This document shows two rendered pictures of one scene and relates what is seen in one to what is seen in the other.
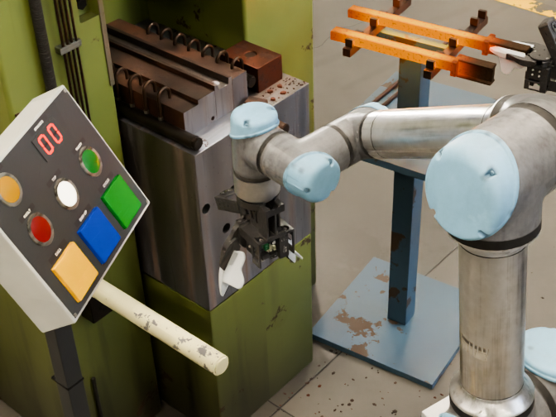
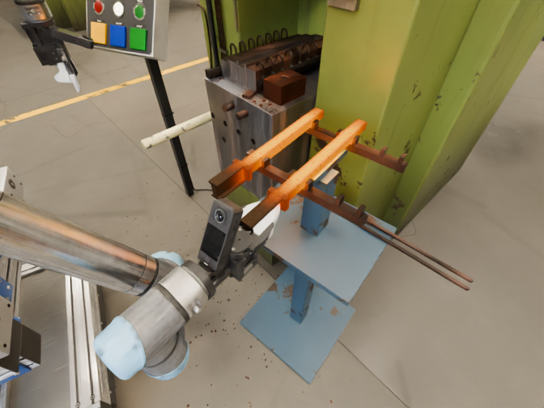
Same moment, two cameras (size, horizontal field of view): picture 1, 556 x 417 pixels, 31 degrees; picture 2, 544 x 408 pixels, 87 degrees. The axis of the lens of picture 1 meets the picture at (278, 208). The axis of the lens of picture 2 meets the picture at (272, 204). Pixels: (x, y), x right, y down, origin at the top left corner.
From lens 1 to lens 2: 2.41 m
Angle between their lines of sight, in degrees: 66
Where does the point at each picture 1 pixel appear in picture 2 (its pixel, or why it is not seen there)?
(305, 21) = (370, 121)
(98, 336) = not seen: hidden behind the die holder
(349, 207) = (412, 305)
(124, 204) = (136, 40)
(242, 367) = not seen: hidden behind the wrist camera
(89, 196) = (127, 21)
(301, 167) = not seen: outside the picture
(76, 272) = (96, 32)
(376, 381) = (252, 295)
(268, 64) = (270, 83)
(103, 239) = (116, 37)
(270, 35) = (336, 99)
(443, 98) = (349, 254)
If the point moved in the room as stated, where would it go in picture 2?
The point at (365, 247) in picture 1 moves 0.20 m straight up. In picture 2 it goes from (368, 308) to (380, 289)
